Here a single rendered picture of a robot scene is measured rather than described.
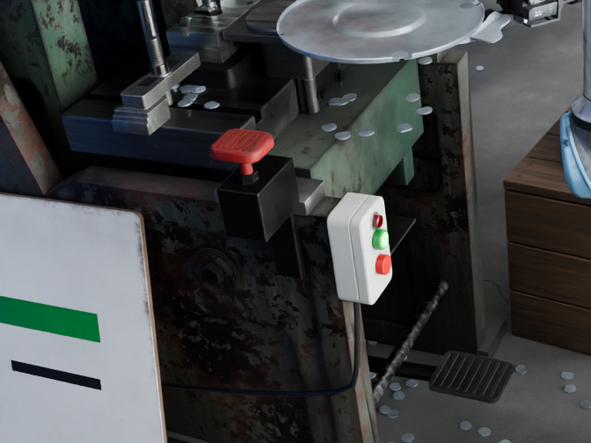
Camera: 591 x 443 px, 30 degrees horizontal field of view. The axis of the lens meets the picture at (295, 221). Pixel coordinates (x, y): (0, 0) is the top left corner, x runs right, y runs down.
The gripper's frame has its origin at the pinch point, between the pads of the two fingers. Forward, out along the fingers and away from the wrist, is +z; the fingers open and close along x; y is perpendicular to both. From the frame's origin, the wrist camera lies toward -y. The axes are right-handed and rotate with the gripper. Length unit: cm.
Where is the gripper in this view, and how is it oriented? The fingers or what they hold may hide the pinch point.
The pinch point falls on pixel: (452, 4)
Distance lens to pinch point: 164.4
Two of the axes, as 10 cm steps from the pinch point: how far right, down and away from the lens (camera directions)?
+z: -9.0, 2.8, -3.2
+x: 0.9, 8.6, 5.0
